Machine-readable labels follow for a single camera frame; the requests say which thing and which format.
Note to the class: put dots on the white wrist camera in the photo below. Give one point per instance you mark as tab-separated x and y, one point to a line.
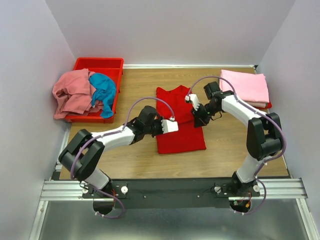
170	125
193	99

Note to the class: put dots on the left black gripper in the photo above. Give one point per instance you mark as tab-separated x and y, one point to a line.
158	128

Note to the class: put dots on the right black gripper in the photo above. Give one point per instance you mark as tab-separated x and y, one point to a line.
200	120

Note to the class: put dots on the folded light pink shirt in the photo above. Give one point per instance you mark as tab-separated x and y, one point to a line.
251	88

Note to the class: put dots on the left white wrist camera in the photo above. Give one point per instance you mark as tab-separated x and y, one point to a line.
170	125

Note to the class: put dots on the red t shirt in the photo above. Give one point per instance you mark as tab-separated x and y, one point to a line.
187	138

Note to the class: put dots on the blue t shirt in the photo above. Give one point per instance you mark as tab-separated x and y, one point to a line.
105	92

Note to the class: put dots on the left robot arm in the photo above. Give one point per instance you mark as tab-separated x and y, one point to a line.
82	154

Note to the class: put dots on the dusty pink t shirt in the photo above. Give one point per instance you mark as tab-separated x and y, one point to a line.
74	93

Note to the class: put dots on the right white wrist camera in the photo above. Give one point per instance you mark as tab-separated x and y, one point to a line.
193	99

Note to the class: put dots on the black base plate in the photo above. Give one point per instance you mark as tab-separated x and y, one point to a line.
171	193

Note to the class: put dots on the aluminium frame rail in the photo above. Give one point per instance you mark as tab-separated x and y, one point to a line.
64	214

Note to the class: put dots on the red plastic bin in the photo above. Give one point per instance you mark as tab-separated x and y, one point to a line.
111	67

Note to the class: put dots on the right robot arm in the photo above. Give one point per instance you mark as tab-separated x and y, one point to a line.
264	137

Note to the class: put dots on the folded red shirt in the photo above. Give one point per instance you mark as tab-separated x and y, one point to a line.
266	105

